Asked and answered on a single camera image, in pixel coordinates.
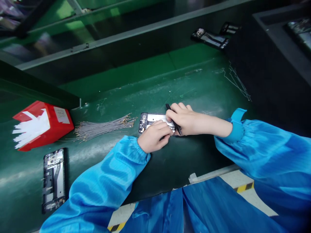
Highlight person's right thumb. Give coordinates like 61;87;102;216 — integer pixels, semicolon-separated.
165;112;178;128

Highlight bundle of thin grey wires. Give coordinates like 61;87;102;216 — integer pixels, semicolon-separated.
215;60;253;102

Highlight stack of white strips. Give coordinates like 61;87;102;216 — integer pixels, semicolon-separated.
12;118;50;150

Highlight person's body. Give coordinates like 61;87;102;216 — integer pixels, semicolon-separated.
126;176;290;233

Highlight grey metal rail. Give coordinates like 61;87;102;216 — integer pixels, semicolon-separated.
14;0;253;71

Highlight red plastic bin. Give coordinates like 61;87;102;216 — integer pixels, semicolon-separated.
12;100;75;152

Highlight black phone frame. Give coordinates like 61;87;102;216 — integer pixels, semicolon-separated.
219;21;241;36
190;27;230;50
41;147;69;215
138;112;179;136

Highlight person's left fingers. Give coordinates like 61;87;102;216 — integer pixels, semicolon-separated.
153;136;170;151

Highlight person's right fingers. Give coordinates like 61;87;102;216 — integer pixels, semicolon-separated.
169;102;192;115

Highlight person's right hand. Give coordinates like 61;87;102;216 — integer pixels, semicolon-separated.
165;102;233;138

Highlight black tray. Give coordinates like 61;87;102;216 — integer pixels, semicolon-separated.
251;2;311;81

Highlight pile of thin grey cables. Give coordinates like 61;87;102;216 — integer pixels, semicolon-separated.
65;113;138;144

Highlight person's left hand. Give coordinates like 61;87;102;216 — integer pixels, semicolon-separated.
137;119;173;154

